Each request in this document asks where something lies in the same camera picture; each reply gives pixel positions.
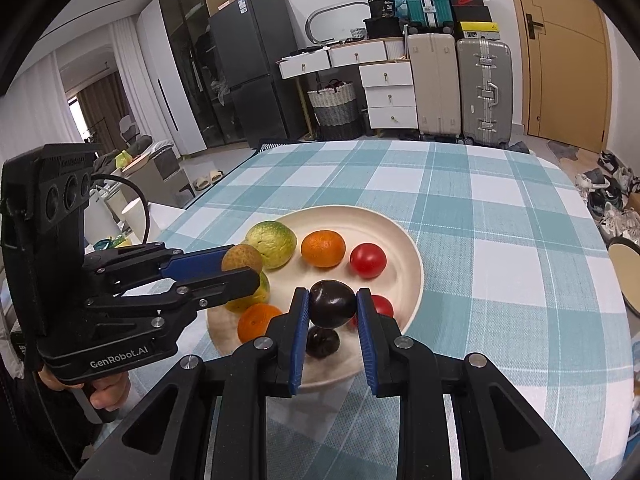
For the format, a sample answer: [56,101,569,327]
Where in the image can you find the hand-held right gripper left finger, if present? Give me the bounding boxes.
[72,287,312,480]

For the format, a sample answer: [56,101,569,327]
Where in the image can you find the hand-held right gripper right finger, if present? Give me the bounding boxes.
[356,287,593,480]

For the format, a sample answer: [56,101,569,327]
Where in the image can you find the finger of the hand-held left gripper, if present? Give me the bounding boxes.
[85,267,262,322]
[82,242,236,288]

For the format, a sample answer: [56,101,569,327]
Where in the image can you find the dark purple plum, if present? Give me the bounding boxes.
[310,280,357,330]
[305,327,342,359]

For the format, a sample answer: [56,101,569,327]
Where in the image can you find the large yellow-green citrus fruit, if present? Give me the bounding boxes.
[225,270,271,315]

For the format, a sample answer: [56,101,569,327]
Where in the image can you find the red cherry tomato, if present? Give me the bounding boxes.
[349,243,388,279]
[352,294,395,330]

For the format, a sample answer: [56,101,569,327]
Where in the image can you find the brown longan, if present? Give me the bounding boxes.
[221,244,264,275]

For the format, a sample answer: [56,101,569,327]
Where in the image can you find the orange tangerine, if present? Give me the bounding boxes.
[237,304,285,343]
[300,230,347,268]

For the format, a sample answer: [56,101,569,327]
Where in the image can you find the cream round plate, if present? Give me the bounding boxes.
[206,206,425,391]

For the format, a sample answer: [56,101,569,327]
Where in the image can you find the person's left hand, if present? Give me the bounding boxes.
[37,365,132,411]

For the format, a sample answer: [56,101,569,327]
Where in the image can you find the white container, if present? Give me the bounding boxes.
[122,199,163,246]

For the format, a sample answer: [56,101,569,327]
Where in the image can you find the green citrus fruit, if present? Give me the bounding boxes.
[244,220,297,269]

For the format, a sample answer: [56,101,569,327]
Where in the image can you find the pair of beige slippers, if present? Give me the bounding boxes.
[192,170,226,191]

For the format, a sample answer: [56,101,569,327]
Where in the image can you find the grey chair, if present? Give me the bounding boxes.
[120,115,146,147]

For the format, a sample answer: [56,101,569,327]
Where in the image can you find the brown curtain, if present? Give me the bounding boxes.
[75,72,131,146]

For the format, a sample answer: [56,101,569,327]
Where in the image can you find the teal plaid tablecloth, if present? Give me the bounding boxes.
[95,140,633,480]

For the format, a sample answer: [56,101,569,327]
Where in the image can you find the dark grey refrigerator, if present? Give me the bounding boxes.
[207,0,308,148]

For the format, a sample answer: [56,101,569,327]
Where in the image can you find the dark glass wardrobe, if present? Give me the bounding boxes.
[137,0,246,153]

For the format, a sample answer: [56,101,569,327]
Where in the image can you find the woven laundry basket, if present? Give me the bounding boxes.
[306,80,362,140]

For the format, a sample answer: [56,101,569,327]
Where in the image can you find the person's dark clothing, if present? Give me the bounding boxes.
[0,350,101,480]

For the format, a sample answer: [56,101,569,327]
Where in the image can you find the white drawer dresser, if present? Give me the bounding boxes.
[277,37,418,141]

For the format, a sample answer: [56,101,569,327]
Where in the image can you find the beige suitcase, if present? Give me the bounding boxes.
[406,32,463,142]

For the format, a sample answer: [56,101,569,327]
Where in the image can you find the round beige stool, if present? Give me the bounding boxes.
[607,237,640,318]

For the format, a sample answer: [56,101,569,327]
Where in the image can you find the oval mirror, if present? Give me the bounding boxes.
[306,2,371,43]

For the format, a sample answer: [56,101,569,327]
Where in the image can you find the grey door mat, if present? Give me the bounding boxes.
[547,139,583,161]

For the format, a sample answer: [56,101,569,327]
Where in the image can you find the silver suitcase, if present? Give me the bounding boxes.
[456,37,513,150]

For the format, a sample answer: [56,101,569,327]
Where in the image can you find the pile of loose sneakers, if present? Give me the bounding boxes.
[575,150,640,246]

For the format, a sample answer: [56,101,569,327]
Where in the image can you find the black storage box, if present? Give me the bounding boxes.
[363,17,403,40]

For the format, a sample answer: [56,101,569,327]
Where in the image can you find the black printed bag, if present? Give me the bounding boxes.
[367,0,401,20]

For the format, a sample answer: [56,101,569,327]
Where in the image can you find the yellow black shoe box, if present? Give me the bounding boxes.
[457,21,502,41]

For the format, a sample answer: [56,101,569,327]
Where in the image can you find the wooden door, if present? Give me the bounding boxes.
[502,0,613,153]

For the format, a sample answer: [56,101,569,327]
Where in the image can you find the black cable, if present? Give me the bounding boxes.
[90,174,151,247]

